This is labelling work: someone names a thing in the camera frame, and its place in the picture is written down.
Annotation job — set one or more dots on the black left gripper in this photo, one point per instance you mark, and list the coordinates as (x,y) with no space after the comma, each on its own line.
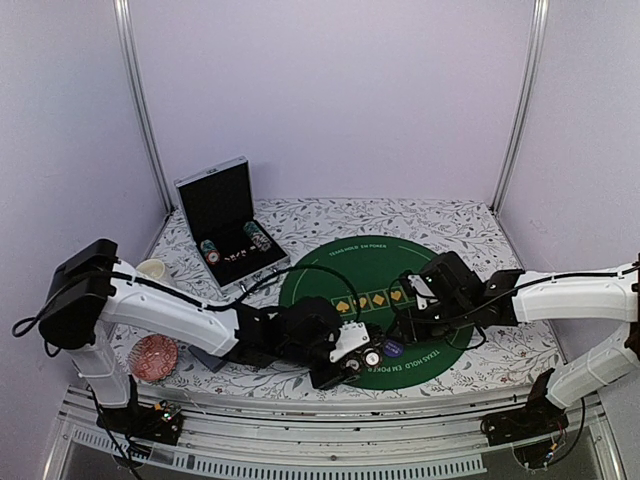
(337,375)

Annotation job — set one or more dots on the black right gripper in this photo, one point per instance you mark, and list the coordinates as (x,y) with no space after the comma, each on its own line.
(412,329)

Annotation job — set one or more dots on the purple small blind button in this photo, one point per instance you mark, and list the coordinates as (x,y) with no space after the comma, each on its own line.
(393,349)

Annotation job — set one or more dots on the red black 100 chip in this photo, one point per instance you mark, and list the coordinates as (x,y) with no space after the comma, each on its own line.
(371,357)

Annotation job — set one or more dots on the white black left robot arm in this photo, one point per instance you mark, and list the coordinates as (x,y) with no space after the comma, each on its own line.
(95,286)

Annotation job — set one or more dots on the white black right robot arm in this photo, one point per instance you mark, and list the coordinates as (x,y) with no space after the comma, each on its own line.
(449,296)

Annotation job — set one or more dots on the round green poker mat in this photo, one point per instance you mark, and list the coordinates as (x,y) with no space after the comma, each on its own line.
(371,263)

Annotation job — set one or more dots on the row of dice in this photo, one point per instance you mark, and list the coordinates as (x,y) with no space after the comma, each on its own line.
(239,255)

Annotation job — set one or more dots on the right poker chip stack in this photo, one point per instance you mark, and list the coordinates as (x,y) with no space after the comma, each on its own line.
(260,240)

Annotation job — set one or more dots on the poker chip stack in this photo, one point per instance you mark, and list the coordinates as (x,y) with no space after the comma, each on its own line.
(260,240)
(210,252)

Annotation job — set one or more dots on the left poker chip stack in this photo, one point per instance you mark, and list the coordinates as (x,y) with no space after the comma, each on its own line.
(210,252)

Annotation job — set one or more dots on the red patterned bowl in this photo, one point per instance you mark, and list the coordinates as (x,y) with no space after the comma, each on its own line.
(153,358)

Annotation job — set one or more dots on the aluminium poker chip case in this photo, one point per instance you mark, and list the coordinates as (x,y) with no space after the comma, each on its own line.
(216,203)

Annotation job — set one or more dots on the white ceramic mug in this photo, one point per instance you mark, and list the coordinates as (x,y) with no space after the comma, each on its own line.
(154,269)

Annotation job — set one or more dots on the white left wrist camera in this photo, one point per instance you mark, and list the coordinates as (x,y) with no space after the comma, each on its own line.
(351,337)

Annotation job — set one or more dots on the aluminium front rail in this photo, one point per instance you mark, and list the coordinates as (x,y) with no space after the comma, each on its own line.
(241,437)

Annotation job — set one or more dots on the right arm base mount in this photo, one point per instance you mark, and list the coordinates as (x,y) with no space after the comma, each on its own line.
(537,417)

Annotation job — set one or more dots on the right aluminium frame post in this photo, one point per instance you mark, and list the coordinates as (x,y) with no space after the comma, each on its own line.
(534,52)

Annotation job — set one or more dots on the aluminium frame post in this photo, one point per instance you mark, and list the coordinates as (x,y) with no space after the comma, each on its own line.
(125,32)
(534,52)

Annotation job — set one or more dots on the left aluminium frame post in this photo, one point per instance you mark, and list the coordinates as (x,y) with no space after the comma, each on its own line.
(125,32)

